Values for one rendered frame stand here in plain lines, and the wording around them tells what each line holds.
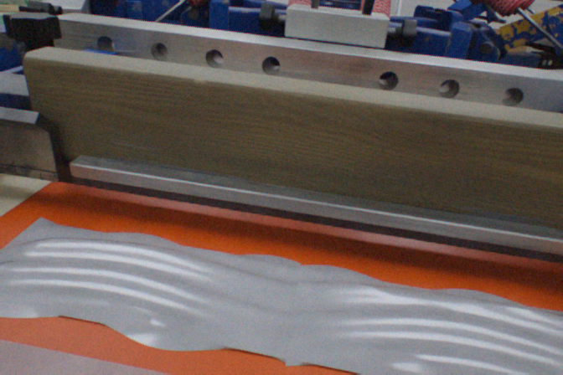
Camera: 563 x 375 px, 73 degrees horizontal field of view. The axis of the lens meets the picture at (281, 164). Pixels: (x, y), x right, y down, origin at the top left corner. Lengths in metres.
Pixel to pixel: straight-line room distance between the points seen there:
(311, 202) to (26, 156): 0.19
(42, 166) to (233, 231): 0.14
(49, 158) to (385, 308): 0.23
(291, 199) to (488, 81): 0.31
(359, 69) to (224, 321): 0.32
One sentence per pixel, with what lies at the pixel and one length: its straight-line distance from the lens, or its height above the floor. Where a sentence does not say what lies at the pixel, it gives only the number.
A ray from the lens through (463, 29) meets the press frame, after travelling 0.88.
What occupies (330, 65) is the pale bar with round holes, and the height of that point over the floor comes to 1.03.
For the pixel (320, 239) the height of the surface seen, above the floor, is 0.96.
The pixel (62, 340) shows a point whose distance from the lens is 0.23.
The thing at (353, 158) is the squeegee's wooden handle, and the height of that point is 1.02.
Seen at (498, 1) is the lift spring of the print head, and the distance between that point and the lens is 0.86.
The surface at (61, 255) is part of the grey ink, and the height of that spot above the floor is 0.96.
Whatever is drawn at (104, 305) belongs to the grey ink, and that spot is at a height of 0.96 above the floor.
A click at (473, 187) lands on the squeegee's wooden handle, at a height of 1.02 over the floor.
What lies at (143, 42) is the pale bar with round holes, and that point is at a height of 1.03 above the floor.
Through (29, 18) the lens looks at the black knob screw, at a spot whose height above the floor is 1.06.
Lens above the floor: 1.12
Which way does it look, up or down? 28 degrees down
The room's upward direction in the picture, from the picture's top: 6 degrees clockwise
